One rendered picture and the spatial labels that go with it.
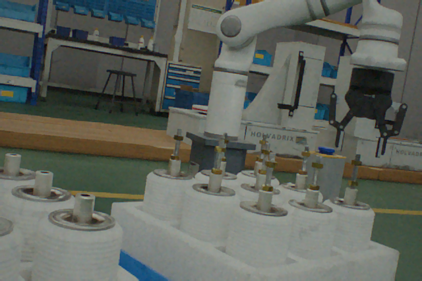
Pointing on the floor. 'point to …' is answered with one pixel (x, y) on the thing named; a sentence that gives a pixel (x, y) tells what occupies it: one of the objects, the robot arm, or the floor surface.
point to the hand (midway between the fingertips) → (359, 147)
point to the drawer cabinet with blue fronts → (176, 70)
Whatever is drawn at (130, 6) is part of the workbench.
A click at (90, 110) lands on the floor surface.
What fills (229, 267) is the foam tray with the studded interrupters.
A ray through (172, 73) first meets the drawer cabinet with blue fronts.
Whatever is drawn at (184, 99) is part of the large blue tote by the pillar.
